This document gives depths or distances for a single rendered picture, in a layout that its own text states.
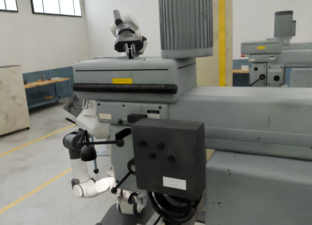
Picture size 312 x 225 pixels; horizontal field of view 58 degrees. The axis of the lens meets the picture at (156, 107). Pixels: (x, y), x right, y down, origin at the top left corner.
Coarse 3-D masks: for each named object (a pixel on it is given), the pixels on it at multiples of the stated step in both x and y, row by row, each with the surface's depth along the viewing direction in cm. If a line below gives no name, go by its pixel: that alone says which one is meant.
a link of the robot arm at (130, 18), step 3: (126, 15) 130; (129, 15) 130; (132, 15) 136; (129, 18) 130; (132, 18) 131; (129, 21) 130; (132, 21) 130; (135, 21) 134; (132, 24) 131; (135, 24) 133; (135, 27) 136; (135, 30) 139
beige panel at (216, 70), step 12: (216, 0) 261; (228, 0) 257; (216, 12) 264; (228, 12) 259; (216, 24) 266; (228, 24) 262; (216, 36) 269; (228, 36) 264; (216, 48) 271; (228, 48) 267; (204, 60) 279; (216, 60) 274; (228, 60) 269; (204, 72) 282; (216, 72) 277; (228, 72) 272; (204, 84) 285; (216, 84) 280; (228, 84) 274; (204, 216) 312
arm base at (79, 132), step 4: (72, 132) 172; (76, 132) 169; (80, 132) 164; (76, 136) 159; (80, 136) 161; (72, 140) 158; (76, 140) 159; (84, 140) 162; (88, 140) 164; (64, 144) 168; (72, 144) 158; (76, 144) 159; (72, 148) 159; (76, 148) 159; (80, 148) 161
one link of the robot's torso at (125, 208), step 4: (108, 176) 206; (116, 196) 212; (120, 200) 218; (124, 200) 219; (120, 204) 218; (124, 204) 217; (128, 204) 216; (132, 204) 218; (136, 204) 221; (120, 208) 222; (124, 208) 220; (128, 208) 219; (132, 208) 218; (136, 208) 220; (120, 212) 224; (124, 212) 222; (128, 212) 221; (132, 212) 220; (136, 212) 222
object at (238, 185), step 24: (216, 168) 88; (240, 168) 86; (264, 168) 85; (288, 168) 84; (216, 192) 90; (240, 192) 86; (264, 192) 83; (288, 192) 80; (216, 216) 92; (240, 216) 88; (264, 216) 85; (288, 216) 82
